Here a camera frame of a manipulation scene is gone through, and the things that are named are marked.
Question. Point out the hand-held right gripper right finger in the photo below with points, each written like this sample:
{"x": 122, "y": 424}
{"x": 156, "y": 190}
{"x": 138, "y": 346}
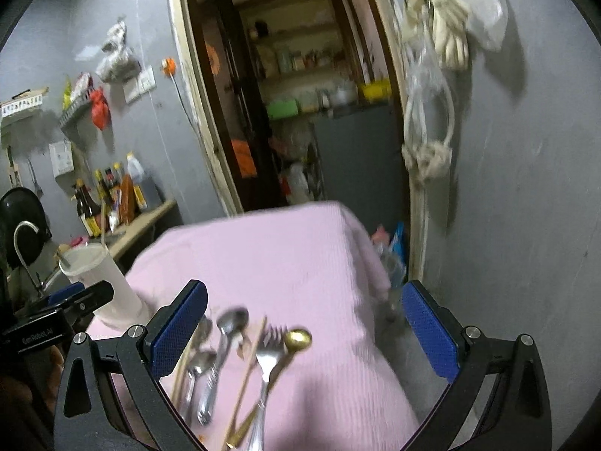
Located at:
{"x": 429, "y": 331}

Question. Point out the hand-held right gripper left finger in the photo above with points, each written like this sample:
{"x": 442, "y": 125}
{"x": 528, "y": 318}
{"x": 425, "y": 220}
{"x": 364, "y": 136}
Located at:
{"x": 181, "y": 326}

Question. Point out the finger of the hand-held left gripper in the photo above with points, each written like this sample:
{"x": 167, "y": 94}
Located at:
{"x": 63, "y": 293}
{"x": 96, "y": 295}

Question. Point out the white utensil holder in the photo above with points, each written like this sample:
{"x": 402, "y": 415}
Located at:
{"x": 94, "y": 275}

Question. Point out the small plain steel spoon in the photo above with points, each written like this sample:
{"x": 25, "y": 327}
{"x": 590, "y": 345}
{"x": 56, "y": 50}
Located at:
{"x": 202, "y": 361}

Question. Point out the wooden chopstick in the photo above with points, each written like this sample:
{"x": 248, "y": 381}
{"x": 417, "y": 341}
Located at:
{"x": 251, "y": 366}
{"x": 181, "y": 376}

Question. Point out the large patterned steel spoon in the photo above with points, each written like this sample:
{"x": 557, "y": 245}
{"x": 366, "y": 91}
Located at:
{"x": 232, "y": 322}

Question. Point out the steel fork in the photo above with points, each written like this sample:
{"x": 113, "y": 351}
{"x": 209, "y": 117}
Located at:
{"x": 267, "y": 361}

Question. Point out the gold spoon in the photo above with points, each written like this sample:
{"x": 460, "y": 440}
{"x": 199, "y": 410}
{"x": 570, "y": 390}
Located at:
{"x": 298, "y": 339}

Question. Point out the person's left hand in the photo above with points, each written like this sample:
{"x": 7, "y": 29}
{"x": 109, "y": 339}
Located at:
{"x": 54, "y": 361}

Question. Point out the silver faucet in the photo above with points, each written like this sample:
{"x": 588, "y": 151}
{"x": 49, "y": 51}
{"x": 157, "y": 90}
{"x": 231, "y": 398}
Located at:
{"x": 19, "y": 235}

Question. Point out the dark soy sauce bottle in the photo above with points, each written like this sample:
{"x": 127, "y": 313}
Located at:
{"x": 87, "y": 211}

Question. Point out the wooden counter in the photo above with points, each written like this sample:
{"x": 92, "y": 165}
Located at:
{"x": 141, "y": 223}

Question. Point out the black wok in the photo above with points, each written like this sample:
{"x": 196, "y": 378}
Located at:
{"x": 23, "y": 211}

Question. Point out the blue and white package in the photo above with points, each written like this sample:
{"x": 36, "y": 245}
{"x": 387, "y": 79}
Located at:
{"x": 398, "y": 244}

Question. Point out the hanging metal spatula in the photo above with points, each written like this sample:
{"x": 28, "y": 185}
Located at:
{"x": 34, "y": 178}

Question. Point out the pink floral cloth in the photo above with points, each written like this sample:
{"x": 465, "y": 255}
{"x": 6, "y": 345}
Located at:
{"x": 281, "y": 263}

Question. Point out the yellow capped oil bottle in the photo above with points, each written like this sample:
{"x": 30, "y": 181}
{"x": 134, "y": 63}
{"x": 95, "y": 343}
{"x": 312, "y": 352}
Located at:
{"x": 136, "y": 174}

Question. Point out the knotted beige rag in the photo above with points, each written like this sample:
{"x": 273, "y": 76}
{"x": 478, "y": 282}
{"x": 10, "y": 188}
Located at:
{"x": 425, "y": 162}

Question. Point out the orange bag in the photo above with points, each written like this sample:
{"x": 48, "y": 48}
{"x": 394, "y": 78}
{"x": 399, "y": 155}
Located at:
{"x": 244, "y": 157}

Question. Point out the white plastic jug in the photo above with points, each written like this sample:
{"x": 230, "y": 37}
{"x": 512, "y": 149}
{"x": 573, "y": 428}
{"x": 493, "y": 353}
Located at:
{"x": 296, "y": 183}

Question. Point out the grey cabinet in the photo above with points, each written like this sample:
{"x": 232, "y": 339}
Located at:
{"x": 361, "y": 159}

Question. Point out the red plastic bag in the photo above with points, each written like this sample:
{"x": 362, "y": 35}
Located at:
{"x": 99, "y": 110}

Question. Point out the white basket rack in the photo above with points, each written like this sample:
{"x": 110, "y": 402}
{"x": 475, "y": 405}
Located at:
{"x": 21, "y": 103}

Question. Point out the grey hanging plastic bag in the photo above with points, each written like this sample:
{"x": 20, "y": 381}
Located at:
{"x": 117, "y": 58}

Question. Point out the green container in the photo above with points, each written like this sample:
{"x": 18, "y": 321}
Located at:
{"x": 282, "y": 110}

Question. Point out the yellow bowl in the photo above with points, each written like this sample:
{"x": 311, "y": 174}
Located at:
{"x": 374, "y": 90}

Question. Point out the metal pot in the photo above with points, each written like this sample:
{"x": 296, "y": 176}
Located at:
{"x": 342, "y": 97}

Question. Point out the dark wooden door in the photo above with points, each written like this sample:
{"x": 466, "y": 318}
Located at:
{"x": 234, "y": 80}

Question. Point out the clear plastic bag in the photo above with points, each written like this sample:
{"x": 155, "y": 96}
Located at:
{"x": 422, "y": 75}

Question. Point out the white hanging gloves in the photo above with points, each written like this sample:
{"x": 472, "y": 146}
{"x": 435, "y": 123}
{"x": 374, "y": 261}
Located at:
{"x": 450, "y": 33}

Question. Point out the translucent plastic bag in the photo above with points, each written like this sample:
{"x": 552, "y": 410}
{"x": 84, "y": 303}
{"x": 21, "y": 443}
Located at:
{"x": 488, "y": 14}

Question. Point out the white wall box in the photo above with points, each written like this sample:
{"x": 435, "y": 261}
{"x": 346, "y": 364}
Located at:
{"x": 62, "y": 159}

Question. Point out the wooden door frame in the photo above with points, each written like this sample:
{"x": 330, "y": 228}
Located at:
{"x": 206, "y": 150}

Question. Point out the white wall socket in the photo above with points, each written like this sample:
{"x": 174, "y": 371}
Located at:
{"x": 141, "y": 84}

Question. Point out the wall shelf with jars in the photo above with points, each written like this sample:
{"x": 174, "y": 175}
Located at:
{"x": 300, "y": 56}

